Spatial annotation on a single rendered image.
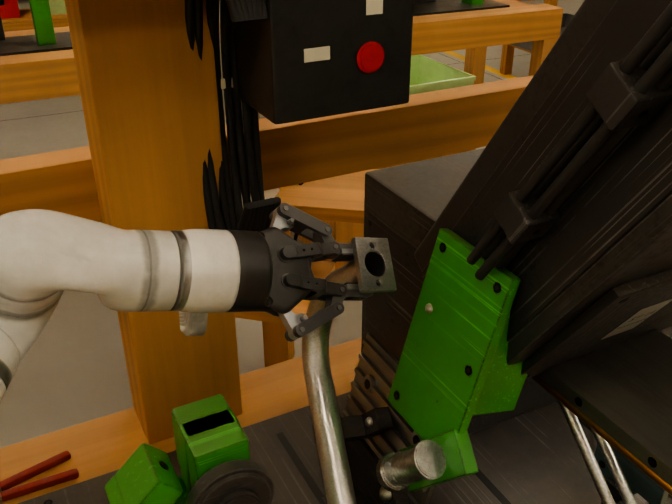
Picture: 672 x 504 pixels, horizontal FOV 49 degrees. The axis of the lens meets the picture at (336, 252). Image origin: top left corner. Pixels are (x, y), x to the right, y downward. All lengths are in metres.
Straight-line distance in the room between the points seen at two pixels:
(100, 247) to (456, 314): 0.34
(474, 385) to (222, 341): 0.42
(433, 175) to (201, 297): 0.42
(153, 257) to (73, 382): 2.12
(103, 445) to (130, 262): 0.53
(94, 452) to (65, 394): 1.58
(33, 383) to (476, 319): 2.21
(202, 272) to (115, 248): 0.07
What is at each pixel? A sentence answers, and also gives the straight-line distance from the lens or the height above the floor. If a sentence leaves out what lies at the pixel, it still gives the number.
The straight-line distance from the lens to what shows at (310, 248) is 0.70.
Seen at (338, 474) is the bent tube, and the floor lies 1.04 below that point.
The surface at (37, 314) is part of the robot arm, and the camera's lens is 0.63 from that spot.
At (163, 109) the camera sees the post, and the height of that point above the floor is 1.35.
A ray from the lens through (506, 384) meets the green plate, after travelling 0.77.
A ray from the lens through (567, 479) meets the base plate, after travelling 1.03.
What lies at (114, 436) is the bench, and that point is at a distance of 1.12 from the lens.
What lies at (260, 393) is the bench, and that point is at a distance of 1.15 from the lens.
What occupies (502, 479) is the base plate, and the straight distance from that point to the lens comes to 1.01.
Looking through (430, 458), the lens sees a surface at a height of 1.09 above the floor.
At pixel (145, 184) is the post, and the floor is 1.27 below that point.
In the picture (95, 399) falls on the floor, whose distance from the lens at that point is 2.63.
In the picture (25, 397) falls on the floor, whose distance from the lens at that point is 2.72.
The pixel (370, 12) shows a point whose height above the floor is 1.46.
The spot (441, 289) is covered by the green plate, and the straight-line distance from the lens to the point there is 0.75.
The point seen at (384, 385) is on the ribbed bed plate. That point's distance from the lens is 0.87.
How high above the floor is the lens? 1.61
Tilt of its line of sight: 29 degrees down
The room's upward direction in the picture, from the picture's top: straight up
